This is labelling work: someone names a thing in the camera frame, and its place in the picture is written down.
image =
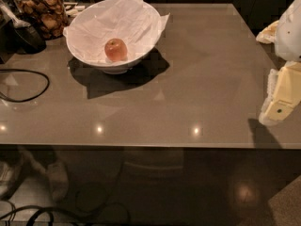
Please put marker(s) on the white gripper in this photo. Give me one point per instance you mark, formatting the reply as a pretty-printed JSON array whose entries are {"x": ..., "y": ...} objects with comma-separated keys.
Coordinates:
[{"x": 290, "y": 35}]

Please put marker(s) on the red apple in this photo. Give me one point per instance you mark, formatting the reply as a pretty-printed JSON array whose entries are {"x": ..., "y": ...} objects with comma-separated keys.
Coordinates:
[{"x": 116, "y": 50}]

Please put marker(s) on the small white items behind bowl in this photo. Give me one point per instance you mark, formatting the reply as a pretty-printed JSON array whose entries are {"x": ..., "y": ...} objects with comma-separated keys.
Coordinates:
[{"x": 72, "y": 9}]

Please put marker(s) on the white paper liner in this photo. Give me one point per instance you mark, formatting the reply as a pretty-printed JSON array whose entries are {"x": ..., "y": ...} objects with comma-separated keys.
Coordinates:
[{"x": 125, "y": 22}]

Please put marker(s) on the glass jar of dried chips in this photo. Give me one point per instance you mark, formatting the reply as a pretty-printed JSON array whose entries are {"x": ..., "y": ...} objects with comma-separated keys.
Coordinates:
[{"x": 49, "y": 16}]

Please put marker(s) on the white shoe under table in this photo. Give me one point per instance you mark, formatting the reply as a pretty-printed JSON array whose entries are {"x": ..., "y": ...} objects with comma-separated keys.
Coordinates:
[{"x": 58, "y": 180}]

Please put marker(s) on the black round device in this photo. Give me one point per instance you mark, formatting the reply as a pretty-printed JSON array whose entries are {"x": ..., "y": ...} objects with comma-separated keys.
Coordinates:
[{"x": 25, "y": 33}]

